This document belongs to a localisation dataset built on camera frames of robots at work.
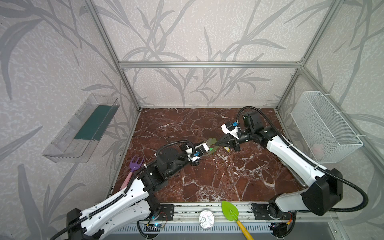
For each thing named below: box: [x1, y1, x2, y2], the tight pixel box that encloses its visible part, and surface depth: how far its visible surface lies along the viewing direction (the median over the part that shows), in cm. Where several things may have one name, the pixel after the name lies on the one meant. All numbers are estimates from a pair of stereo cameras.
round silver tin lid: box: [198, 209, 215, 229], surface depth 69 cm
